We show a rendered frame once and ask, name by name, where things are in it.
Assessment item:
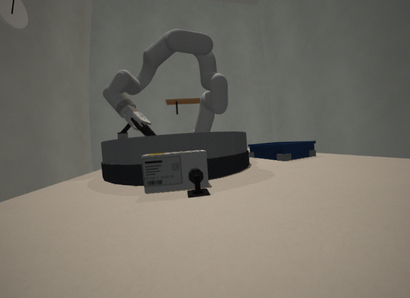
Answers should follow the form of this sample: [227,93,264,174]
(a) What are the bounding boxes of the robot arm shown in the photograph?
[102,29,228,133]

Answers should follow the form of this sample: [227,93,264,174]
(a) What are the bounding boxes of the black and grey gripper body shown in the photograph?
[120,104,151,131]

